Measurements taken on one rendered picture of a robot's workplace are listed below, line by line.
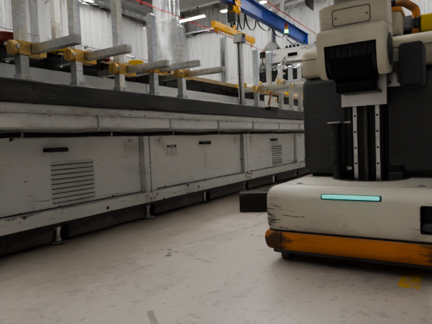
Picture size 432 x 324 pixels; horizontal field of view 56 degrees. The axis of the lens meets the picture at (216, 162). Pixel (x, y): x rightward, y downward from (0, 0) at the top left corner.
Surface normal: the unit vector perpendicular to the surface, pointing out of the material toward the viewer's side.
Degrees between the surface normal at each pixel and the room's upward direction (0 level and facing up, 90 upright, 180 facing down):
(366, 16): 98
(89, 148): 90
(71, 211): 90
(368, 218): 90
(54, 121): 90
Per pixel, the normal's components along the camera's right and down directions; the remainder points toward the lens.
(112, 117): 0.85, 0.00
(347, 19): -0.51, 0.21
